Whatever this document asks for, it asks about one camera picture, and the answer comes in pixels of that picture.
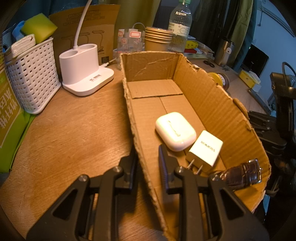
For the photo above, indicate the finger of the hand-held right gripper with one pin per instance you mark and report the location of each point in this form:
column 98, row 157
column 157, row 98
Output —
column 261, row 118
column 270, row 139

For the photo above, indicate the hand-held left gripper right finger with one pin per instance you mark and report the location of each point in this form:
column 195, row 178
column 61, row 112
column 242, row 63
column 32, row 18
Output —
column 162, row 166

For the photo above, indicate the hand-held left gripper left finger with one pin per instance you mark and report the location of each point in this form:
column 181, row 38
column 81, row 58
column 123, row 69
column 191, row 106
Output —
column 133, row 171

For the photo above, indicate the white earbuds case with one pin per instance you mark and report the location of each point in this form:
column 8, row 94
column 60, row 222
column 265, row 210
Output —
column 175, row 131

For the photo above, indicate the small dark glass bottle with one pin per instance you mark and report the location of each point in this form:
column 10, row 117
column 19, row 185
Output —
column 242, row 176

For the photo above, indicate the white wall charger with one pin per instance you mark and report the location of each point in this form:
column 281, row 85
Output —
column 205, row 148

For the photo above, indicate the jar with gold lid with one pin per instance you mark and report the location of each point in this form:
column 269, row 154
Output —
column 219, row 81

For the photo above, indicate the cardboard box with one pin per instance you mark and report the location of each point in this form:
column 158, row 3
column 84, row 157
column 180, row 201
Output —
column 208, row 97

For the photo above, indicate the yellow tissue box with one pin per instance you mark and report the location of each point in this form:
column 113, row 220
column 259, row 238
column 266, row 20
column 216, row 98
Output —
column 248, row 77

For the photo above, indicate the black computer monitor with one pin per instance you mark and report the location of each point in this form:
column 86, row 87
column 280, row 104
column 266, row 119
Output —
column 255, row 60

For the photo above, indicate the black scissors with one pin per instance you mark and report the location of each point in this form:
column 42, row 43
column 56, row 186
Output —
column 209, row 63

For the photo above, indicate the steel tumbler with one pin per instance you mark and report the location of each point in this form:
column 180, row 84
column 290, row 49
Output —
column 223, row 52

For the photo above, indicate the teal curtain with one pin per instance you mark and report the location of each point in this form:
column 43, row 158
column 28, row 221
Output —
column 254, row 27

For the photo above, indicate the mustard curtain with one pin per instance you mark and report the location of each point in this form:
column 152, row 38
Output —
column 241, row 30
column 134, row 11

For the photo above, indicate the red book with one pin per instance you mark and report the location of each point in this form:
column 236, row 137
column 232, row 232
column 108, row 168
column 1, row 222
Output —
column 190, row 51

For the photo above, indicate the yellow wipes packet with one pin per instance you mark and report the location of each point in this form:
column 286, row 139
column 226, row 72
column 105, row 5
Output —
column 192, row 44

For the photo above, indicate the white desk lamp base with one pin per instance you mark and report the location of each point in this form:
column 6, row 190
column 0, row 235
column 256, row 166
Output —
column 87, row 78

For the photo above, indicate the clear water bottle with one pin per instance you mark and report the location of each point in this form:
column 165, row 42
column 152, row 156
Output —
column 180, row 27

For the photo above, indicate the stack of brown paper cups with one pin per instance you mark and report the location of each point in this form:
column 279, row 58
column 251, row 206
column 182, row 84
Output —
column 158, row 39

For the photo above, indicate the green tissue packet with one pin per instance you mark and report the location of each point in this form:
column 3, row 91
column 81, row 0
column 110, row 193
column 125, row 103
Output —
column 11, row 129

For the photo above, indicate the clear patterned pouch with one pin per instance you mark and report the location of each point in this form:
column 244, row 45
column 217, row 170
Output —
column 130, row 40

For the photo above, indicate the white woven plastic basket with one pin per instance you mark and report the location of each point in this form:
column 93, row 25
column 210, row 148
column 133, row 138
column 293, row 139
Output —
column 34, row 76

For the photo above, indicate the brown lamp carton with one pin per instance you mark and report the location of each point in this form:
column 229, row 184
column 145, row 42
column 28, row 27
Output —
column 101, row 20

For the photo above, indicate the white folded cloth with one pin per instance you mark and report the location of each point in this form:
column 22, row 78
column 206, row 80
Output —
column 22, row 45

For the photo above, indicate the yellow-green sponge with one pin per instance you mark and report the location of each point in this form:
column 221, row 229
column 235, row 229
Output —
column 39, row 27

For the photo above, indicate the blue cloth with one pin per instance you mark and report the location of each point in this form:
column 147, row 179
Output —
column 18, row 30

